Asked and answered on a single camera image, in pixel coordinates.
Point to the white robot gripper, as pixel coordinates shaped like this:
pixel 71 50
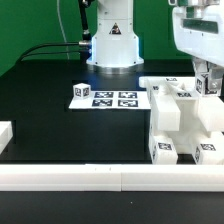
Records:
pixel 198 28

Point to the small white tagged cube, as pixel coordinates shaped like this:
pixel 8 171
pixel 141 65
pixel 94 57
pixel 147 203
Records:
pixel 202 85

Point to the white long chair back part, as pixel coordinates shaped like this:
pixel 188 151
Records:
pixel 177 87

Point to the white chair seat part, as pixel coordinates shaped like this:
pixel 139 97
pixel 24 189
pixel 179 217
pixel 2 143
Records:
pixel 201 118

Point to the white tagged bar part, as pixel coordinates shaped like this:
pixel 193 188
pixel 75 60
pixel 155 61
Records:
pixel 165 113

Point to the paper sheet with tags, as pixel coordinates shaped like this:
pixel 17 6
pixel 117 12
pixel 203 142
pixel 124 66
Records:
pixel 112 100

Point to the white left fence block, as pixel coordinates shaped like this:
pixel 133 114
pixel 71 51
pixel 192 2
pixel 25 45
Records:
pixel 6 134

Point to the white front fence rail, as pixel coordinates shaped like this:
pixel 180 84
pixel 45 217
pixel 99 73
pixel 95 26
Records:
pixel 94 177

